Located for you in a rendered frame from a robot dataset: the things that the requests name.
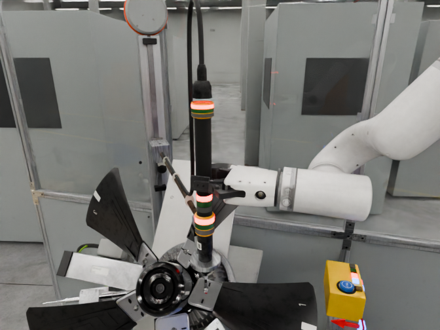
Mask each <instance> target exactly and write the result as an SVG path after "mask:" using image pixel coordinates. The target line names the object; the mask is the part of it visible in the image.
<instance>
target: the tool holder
mask: <svg viewBox="0 0 440 330"><path fill-rule="evenodd" d="M192 224H193V225H191V231H192V233H193V235H194V248H195V253H193V254H192V255H191V258H190V259H189V262H191V267H192V268H193V269H194V270H196V271H198V272H211V271H214V270H216V269H217V268H218V267H219V266H220V264H221V257H220V255H219V254H218V253H217V252H216V251H212V260H211V261H210V262H208V263H202V262H200V261H199V260H198V248H197V234H196V233H195V225H194V215H192Z"/></svg>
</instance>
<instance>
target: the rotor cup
mask: <svg viewBox="0 0 440 330"><path fill-rule="evenodd" d="M173 263H175V264H178V265H174V264H173ZM199 278H202V275H201V273H200V272H198V271H196V270H194V269H193V268H192V267H190V269H189V270H187V269H186V268H185V267H184V266H183V265H182V264H181V263H179V262H178V261H177V259H171V260H169V261H158V262H155V263H153V264H151V265H149V266H148V267H146V268H145V269H144V270H143V272H142V273H141V274H140V276H139V278H138V280H137V284H136V299H137V302H138V304H139V306H140V307H141V309H142V310H143V311H144V312H145V313H147V314H148V315H150V316H153V317H157V318H161V317H165V316H172V315H176V314H182V313H186V312H187V314H188V315H189V314H190V313H191V312H193V311H194V309H192V308H187V305H188V300H189V297H190V295H191V293H192V291H193V289H194V287H195V285H196V283H197V281H198V279H199ZM157 284H163V285H164V291H163V292H162V293H157V292H156V285H157ZM186 291H189V295H185V292H186Z"/></svg>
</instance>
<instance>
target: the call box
mask: <svg viewBox="0 0 440 330"><path fill-rule="evenodd" d="M355 266H356V271H357V276H358V279H359V284H355V283H353V281H352V275H351V272H350V266H349V263H342V262H338V261H330V260H327V261H326V265H325V274H324V279H323V283H324V292H325V308H326V314H327V316H332V317H336V318H342V319H346V320H352V321H358V322H359V321H360V320H361V318H362V317H363V311H364V308H365V301H366V298H365V293H364V290H363V285H362V282H361V277H360V274H359V269H358V266H357V265H355ZM341 280H346V281H349V282H351V283H352V284H353V285H354V290H353V291H352V292H346V291H343V290H342V289H341V288H340V287H339V284H340V282H341ZM356 285H357V286H361V287H362V290H363V291H362V292H360V291H356V287H355V286H356Z"/></svg>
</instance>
